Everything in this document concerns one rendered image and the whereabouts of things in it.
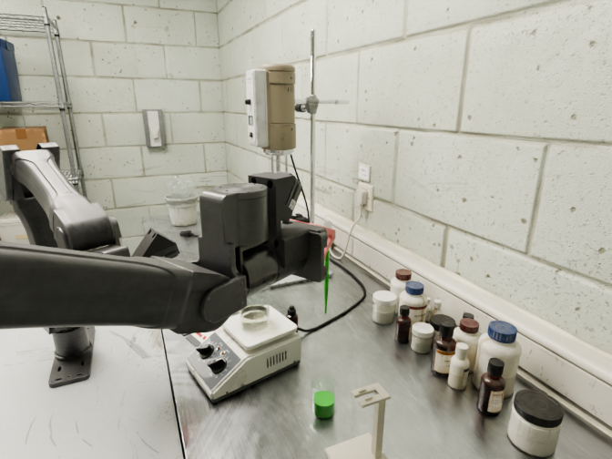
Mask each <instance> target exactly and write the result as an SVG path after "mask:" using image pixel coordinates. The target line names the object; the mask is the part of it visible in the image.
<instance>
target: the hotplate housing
mask: <svg viewBox="0 0 612 459"><path fill-rule="evenodd" d="M214 332H215V333H217V334H218V336H219V337H220V338H221V339H222V340H223V341H224V342H225V343H226V344H227V345H228V346H229V347H230V348H231V349H232V350H233V351H234V352H235V353H236V354H237V355H238V356H239V357H240V359H241V361H240V362H239V363H238V364H237V365H236V366H235V367H234V368H233V369H232V370H231V371H230V372H229V373H228V374H227V375H226V376H225V377H224V378H223V379H222V380H221V381H220V382H219V383H218V384H217V385H216V386H215V387H214V388H213V389H212V390H211V389H210V388H209V387H208V386H207V385H206V383H205V382H204V381H203V379H202V378H201V377H200V375H199V374H198V372H197V371H196V370H195V368H194V367H193V366H192V364H191V363H190V362H189V360H188V357H189V356H188V357H187V360H186V361H185V362H186V365H187V367H188V369H189V371H190V372H191V374H192V375H193V376H194V378H195V379H196V381H197V382H198V383H199V385H200V387H201V388H202V389H203V391H204V392H205V393H206V395H207V396H208V397H209V398H210V400H211V401H212V403H216V402H218V401H220V400H222V399H224V398H226V397H228V396H231V395H232V394H234V393H237V392H239V391H241V390H243V389H246V388H248V387H250V386H252V385H253V384H255V383H259V382H261V381H263V380H265V379H267V378H269V377H271V376H273V375H275V374H277V373H279V372H282V371H284V370H287V369H289V368H290V367H292V366H294V365H296V364H298V363H300V362H301V361H300V359H301V336H300V335H299V334H298V333H297V332H294V333H291V334H289V335H286V336H284V337H281V338H279V339H277V340H275V341H273V342H269V343H266V344H264V345H261V346H260V347H257V348H255V349H252V350H245V349H244V348H243V347H242V346H241V345H240V344H239V343H238V342H237V341H236V340H235V339H234V338H233V337H232V336H231V335H230V334H229V333H228V332H227V331H226V330H225V329H224V328H223V327H220V328H218V329H217V330H215V331H214ZM214 332H213V333H214ZM195 350H196V349H195ZM195 350H194V351H195ZM194 351H193V352H194Z"/></svg>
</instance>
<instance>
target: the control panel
mask: <svg viewBox="0 0 612 459"><path fill-rule="evenodd" d="M205 344H212V345H213V346H214V352H213V353H212V354H211V355H210V357H209V358H207V359H201V358H200V357H199V352H198V351H197V350H195V351H194V352H193V353H192V354H191V355H190V356H189V357H188V360H189V362H190V363H191V364H192V366H193V367H194V368H195V370H196V371H197V372H198V374H199V375H200V377H201V378H202V379H203V381H204V382H205V383H206V385H207V386H208V387H209V388H210V389H211V390H212V389H213V388H214V387H215V386H216V385H217V384H218V383H219V382H220V381H221V380H222V379H223V378H224V377H225V376H226V375H227V374H228V373H229V372H230V371H231V370H232V369H233V368H234V367H235V366H236V365H237V364H238V363H239V362H240V361H241V359H240V357H239V356H238V355H237V354H236V353H235V352H234V351H233V350H232V349H231V348H230V347H229V346H228V345H227V344H226V343H225V342H224V341H223V340H222V339H221V338H220V337H219V336H218V334H217V333H215V332H214V333H212V334H211V335H210V336H209V337H208V339H207V340H205V341H204V342H203V343H202V344H201V345H205ZM217 347H220V349H219V350H217ZM222 352H225V353H224V354H223V355H221V353H222ZM219 357H222V358H224V359H225V360H226V361H227V365H226V368H225V369H224V370H223V371H222V372H221V373H218V374H214V373H213V372H212V371H211V369H210V368H209V367H208V365H207V363H208V362H210V361H212V360H215V359H218V358H219Z"/></svg>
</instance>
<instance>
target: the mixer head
mask: <svg viewBox="0 0 612 459"><path fill-rule="evenodd" d="M294 72H295V66H294V65H291V64H262V65H260V66H259V68H258V69H251V70H248V71H247V72H246V90H247V99H245V105H247V111H248V132H249V143H250V145H252V146H254V147H257V148H262V149H263V152H264V153H266V155H269V156H287V155H291V153H292V152H294V149H295V148H296V124H295V86H294V85H295V84H296V74H295V73H294Z"/></svg>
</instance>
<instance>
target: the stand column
mask: <svg viewBox="0 0 612 459"><path fill-rule="evenodd" d="M315 94H316V29H312V30H311V95H315ZM310 223H313V224H314V223H315V114H311V194H310Z"/></svg>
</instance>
